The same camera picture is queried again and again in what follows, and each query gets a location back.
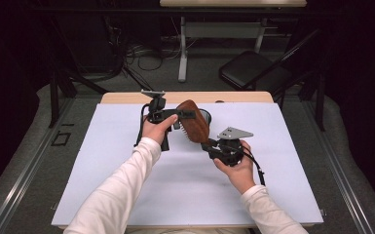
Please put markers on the black metal stand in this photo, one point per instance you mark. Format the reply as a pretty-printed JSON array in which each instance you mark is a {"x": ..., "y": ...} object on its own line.
[
  {"x": 54, "y": 97},
  {"x": 319, "y": 104}
]

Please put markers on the person's left hand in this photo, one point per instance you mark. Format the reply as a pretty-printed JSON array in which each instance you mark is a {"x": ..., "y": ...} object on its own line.
[{"x": 154, "y": 130}]

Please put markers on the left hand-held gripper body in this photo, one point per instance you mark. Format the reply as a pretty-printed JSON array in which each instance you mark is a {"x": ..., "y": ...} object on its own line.
[{"x": 156, "y": 105}]

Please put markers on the brown wooden brush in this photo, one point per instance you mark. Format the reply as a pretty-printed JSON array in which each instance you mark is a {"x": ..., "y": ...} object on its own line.
[{"x": 196, "y": 125}]

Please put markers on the metal floor rail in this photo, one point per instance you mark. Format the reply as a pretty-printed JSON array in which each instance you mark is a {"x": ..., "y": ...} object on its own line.
[
  {"x": 29, "y": 172},
  {"x": 337, "y": 169}
]

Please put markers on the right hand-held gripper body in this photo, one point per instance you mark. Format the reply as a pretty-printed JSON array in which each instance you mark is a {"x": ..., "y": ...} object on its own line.
[{"x": 230, "y": 151}]

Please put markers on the black mesh cup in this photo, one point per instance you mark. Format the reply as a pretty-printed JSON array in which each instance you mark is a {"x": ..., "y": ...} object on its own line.
[{"x": 207, "y": 115}]

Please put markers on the white-legged desk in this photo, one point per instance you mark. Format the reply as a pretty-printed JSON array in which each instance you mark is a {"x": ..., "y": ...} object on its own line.
[{"x": 220, "y": 31}]

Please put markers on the person's right hand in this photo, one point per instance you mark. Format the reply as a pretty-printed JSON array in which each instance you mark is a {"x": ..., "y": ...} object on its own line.
[{"x": 242, "y": 174}]

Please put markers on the black folding chair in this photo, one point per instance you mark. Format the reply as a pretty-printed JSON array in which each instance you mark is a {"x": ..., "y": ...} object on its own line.
[{"x": 250, "y": 70}]

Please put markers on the wooden table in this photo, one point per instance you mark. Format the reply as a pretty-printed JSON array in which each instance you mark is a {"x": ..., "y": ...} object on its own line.
[{"x": 123, "y": 97}]

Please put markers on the white board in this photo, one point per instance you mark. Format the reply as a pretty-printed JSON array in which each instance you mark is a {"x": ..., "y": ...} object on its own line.
[{"x": 181, "y": 195}]

